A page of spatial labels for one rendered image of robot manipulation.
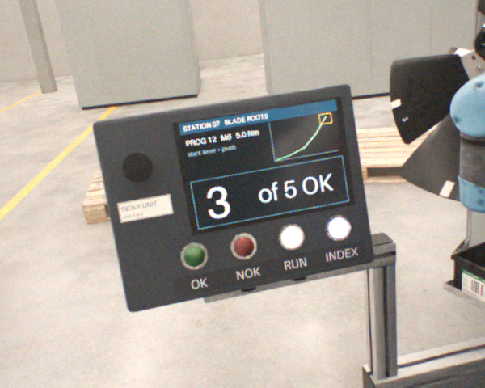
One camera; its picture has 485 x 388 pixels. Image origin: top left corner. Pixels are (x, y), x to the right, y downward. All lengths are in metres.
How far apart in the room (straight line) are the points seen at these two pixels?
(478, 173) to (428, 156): 0.38
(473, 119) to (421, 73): 0.65
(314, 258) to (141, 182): 0.19
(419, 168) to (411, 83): 0.32
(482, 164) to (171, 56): 7.40
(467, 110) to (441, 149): 0.41
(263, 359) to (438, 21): 5.34
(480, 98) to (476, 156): 0.09
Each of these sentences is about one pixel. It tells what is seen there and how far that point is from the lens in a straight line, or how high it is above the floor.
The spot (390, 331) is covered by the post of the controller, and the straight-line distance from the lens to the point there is 0.72.
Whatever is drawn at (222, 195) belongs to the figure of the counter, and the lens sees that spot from 0.52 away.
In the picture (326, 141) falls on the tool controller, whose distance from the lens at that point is 0.54.
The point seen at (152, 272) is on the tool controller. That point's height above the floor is 1.11.
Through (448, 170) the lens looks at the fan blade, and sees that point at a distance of 1.15.
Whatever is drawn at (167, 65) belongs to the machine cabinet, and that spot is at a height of 0.51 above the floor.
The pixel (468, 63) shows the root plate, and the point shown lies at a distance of 1.33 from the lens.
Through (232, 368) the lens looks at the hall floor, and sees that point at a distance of 2.18.
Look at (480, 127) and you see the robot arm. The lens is 0.76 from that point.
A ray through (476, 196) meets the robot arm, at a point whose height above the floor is 1.05.
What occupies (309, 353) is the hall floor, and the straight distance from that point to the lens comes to 2.20.
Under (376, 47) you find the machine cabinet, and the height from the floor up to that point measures 0.60.
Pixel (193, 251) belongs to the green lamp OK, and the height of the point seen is 1.12.
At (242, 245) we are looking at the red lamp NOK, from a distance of 0.52.
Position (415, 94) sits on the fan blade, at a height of 1.07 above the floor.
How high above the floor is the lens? 1.35
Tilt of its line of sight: 21 degrees down
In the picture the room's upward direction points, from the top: 7 degrees counter-clockwise
